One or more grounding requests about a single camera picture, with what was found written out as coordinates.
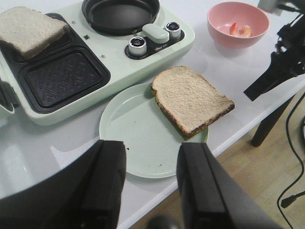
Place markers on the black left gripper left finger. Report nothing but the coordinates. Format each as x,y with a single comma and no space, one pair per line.
84,195

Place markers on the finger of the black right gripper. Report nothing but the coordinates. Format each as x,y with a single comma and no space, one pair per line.
279,71

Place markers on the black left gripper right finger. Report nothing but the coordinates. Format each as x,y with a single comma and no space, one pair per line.
211,199

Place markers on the shrimp with red tail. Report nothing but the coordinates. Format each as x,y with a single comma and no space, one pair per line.
234,31

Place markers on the pink plastic bowl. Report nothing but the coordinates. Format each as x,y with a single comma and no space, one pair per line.
221,16

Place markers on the bread slice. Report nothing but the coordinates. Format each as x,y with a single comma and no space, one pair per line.
189,100
28,31

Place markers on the mint green breakfast maker base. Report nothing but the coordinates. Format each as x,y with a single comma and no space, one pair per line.
84,67

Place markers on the black table leg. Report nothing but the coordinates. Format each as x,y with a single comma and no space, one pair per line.
268,123

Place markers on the mint green round plate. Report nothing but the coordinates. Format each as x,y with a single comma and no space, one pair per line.
152,142

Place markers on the right silver control knob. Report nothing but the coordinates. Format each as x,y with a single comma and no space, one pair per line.
174,30

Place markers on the silver control knob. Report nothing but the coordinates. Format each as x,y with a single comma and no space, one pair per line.
174,30
137,46

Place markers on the left silver control knob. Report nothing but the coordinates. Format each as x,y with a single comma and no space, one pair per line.
137,46

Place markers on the black round frying pan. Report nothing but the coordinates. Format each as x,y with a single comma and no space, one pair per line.
120,17

